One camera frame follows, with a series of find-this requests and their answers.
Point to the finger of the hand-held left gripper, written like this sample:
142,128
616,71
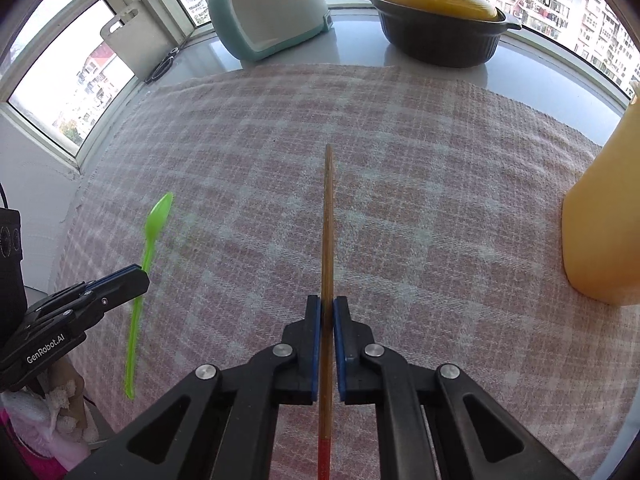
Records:
115,292
75,294

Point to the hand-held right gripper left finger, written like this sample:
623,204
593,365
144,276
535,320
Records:
313,355

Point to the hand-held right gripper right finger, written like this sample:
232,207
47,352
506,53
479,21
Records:
340,355

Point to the green plastic spoon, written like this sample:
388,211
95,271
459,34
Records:
157,217

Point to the red-tipped wooden chopstick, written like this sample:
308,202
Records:
327,220

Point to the yellow plastic bin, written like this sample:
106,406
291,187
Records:
605,220

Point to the person's left hand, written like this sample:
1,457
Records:
30,405

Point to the pink checked cloth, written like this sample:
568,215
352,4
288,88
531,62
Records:
425,210

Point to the white cutting board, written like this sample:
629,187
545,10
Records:
135,45

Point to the teal and white cooker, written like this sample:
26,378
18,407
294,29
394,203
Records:
265,10

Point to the black clay pot yellow lid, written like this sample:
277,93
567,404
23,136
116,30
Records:
435,40

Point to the row of apartment buildings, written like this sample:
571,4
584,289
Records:
590,15

